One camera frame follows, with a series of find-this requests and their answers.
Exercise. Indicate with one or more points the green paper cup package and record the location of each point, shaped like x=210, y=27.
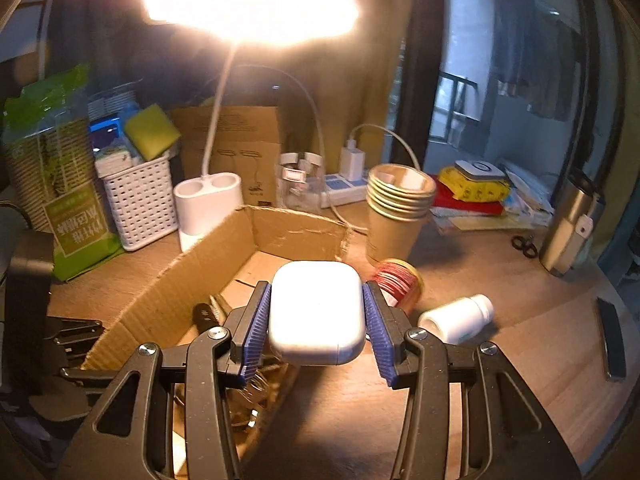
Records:
x=75, y=230

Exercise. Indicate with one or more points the pile of papers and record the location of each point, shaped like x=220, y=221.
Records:
x=525, y=205

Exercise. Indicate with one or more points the olive curtain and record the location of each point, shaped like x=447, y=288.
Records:
x=380, y=85

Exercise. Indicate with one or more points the black scissors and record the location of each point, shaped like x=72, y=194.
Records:
x=525, y=245

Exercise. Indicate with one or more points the yellow-green sponge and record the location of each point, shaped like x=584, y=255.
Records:
x=150, y=130

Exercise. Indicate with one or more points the red booklet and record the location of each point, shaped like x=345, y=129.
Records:
x=465, y=207

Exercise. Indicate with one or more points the black flat device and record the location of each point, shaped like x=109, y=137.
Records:
x=611, y=340

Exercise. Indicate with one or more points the stainless steel thermos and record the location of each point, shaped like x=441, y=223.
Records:
x=567, y=225

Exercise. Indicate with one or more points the white desk lamp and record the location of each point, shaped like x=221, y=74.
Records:
x=205, y=205

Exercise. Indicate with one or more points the white power strip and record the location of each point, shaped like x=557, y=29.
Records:
x=345, y=187

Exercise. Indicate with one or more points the white woven plastic basket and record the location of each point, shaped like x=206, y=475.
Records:
x=140, y=200

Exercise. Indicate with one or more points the hanging clothes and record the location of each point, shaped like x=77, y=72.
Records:
x=530, y=50

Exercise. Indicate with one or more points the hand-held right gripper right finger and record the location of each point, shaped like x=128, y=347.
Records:
x=377, y=330

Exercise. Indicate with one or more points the balcony railing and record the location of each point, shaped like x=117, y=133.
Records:
x=460, y=105

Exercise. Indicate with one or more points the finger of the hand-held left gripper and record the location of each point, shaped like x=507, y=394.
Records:
x=85, y=376
x=75, y=332

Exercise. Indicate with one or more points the yellow packet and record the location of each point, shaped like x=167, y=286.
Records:
x=475, y=191

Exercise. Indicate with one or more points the white pill bottle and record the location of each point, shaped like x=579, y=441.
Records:
x=455, y=320

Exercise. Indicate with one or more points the clear plastic container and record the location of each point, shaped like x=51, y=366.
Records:
x=300, y=190

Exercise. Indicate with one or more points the stack of brown paper cups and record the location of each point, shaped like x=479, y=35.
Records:
x=390, y=230

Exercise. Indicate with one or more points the brown lamp carton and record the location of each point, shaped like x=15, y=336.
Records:
x=250, y=130

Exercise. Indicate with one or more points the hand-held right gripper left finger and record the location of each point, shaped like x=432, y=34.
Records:
x=255, y=330

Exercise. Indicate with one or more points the white earbuds case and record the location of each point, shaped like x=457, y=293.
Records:
x=315, y=310

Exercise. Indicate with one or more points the black cylindrical flashlight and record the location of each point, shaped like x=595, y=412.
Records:
x=205, y=315

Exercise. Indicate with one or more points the brown cardboard box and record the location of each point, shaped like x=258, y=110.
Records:
x=150, y=300

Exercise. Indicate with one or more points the white round device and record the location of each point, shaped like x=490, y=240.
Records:
x=480, y=169

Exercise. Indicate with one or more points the white charger plug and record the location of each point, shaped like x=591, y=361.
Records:
x=351, y=162

